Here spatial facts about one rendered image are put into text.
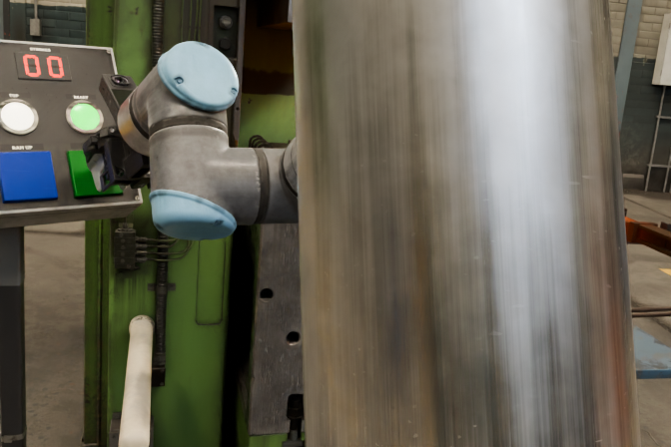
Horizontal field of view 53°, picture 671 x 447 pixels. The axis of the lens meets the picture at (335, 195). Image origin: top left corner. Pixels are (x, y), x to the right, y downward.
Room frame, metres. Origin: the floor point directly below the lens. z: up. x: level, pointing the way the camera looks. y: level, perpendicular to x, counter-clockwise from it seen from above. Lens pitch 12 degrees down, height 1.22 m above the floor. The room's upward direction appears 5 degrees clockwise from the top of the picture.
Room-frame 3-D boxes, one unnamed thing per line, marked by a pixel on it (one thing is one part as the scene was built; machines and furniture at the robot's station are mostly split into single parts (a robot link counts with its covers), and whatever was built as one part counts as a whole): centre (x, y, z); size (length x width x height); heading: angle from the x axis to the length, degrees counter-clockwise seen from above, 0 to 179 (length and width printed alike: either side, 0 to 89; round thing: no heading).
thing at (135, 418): (1.10, 0.33, 0.62); 0.44 x 0.05 x 0.05; 15
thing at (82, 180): (1.02, 0.38, 1.01); 0.07 x 0.05 x 0.07; 130
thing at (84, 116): (1.06, 0.41, 1.09); 0.05 x 0.03 x 0.04; 105
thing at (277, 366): (1.51, 0.02, 0.69); 0.56 x 0.38 x 0.45; 15
